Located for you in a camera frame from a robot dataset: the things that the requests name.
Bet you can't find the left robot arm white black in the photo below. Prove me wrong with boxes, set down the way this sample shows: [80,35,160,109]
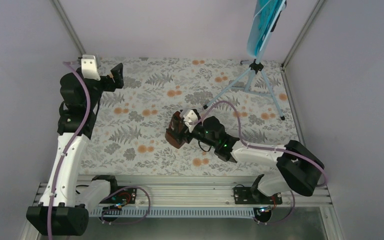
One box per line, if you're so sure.
[26,62,124,240]

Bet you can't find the brown wooden metronome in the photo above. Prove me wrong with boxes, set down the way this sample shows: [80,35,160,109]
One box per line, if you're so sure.
[165,120,188,149]

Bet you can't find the light blue music stand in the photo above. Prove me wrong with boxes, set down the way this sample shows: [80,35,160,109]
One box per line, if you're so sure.
[203,0,287,121]

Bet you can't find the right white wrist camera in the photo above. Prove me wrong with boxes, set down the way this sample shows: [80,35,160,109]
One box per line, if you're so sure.
[180,108,201,133]

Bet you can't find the floral patterned table mat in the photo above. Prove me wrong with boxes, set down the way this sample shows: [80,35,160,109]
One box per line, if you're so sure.
[79,57,298,177]

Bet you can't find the aluminium rail frame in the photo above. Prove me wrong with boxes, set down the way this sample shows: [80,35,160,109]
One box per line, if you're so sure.
[19,173,345,240]

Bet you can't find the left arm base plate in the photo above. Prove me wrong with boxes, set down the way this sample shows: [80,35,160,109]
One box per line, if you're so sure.
[110,188,137,209]

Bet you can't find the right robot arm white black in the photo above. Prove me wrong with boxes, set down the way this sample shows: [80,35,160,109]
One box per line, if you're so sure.
[165,109,325,204]

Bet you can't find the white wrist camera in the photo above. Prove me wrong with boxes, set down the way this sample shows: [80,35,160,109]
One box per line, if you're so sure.
[180,108,201,133]
[80,54,101,81]

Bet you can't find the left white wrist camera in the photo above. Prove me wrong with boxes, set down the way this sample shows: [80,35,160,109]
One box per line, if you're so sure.
[80,54,101,81]

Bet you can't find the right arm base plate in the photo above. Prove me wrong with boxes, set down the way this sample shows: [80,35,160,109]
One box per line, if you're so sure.
[233,185,283,205]

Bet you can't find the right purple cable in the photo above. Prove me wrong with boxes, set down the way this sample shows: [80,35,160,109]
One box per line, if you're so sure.
[195,100,328,187]

